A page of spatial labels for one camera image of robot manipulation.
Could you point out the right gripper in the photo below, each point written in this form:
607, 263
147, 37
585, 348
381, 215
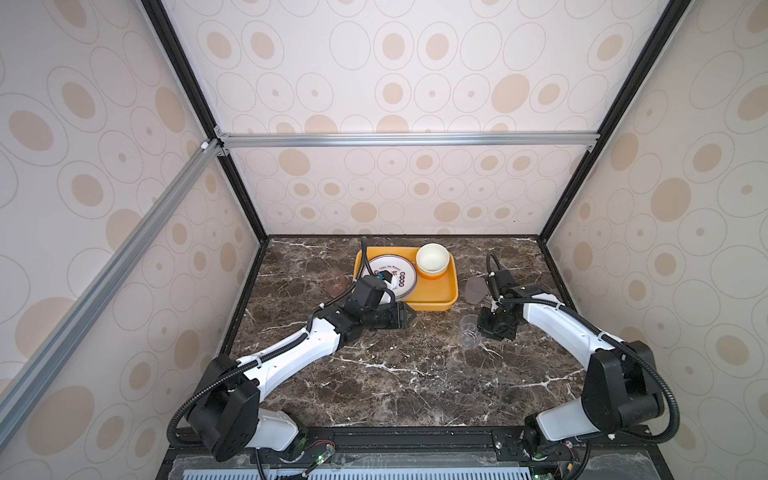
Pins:
485, 312

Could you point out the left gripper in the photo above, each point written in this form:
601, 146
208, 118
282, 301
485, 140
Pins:
398, 316

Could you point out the white bowl stack bottom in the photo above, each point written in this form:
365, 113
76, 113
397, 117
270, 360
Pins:
432, 260

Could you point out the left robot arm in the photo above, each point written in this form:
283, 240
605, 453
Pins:
223, 415

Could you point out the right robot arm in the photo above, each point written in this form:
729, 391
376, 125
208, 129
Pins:
622, 391

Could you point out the yellow plastic bin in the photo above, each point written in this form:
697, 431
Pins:
431, 295

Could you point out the clear plastic cup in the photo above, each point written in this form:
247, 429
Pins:
469, 337

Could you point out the grey translucent cup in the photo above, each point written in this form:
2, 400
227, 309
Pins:
475, 290

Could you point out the pink translucent cup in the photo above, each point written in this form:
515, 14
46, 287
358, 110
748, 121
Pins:
335, 283

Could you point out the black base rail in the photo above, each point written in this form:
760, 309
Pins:
427, 453

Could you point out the horizontal aluminium rail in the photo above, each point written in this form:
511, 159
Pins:
427, 139

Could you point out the left diagonal aluminium rail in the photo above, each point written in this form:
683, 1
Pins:
40, 371

